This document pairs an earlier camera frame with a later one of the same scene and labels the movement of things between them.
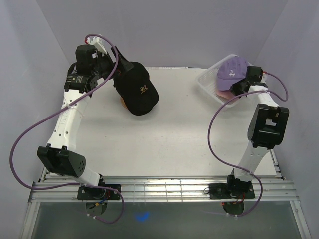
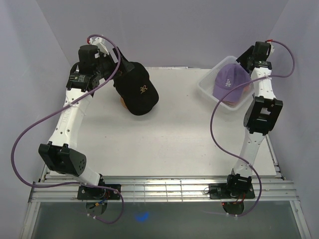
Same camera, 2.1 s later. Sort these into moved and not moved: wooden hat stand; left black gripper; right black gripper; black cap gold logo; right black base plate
Moved: right black gripper
Not moved: black cap gold logo; right black base plate; left black gripper; wooden hat stand
